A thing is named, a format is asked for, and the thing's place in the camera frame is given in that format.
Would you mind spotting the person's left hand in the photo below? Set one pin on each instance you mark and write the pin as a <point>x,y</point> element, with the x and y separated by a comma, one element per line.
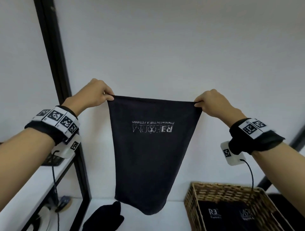
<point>88,96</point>

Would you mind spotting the person's right hand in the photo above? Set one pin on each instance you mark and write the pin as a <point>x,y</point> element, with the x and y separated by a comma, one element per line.
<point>216,106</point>

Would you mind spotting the person's left thumb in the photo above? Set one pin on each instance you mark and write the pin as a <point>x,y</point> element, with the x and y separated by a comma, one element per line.
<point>108,97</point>

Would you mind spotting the person's right thumb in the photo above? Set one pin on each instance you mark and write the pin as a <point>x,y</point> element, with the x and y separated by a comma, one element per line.
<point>199,104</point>

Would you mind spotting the black printed towel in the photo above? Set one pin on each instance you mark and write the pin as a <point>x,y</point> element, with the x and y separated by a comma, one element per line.
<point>152,157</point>
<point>243,216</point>
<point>211,215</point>

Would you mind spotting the person's right forearm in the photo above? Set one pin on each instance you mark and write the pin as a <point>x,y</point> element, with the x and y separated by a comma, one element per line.
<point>283,173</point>

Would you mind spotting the person's left forearm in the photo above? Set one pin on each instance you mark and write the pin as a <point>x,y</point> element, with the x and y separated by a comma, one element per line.
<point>21,161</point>

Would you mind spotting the black wristband with marker tags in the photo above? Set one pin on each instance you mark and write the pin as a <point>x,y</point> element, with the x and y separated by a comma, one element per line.
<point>56,121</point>
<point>255,138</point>

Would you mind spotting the woven wicker basket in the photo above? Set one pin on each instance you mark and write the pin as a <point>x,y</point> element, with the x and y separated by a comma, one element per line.
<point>259,195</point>

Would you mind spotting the folded black printed towel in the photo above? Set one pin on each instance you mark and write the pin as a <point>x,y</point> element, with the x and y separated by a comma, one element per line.
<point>243,216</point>
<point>211,215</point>

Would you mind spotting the small dark blue object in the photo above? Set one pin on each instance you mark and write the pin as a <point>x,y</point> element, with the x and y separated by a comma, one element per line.
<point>63,203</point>

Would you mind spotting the black crumpled cloth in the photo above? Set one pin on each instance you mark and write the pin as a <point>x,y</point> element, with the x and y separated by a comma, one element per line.
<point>103,217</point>

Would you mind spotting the white shelf board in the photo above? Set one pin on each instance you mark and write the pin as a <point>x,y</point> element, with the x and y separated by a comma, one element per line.
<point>28,190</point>

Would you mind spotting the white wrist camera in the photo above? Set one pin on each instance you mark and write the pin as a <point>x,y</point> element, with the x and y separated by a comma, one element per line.
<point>232,156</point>
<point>68,147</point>

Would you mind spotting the black metal frame post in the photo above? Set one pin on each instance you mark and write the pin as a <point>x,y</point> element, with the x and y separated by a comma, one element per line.
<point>56,59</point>

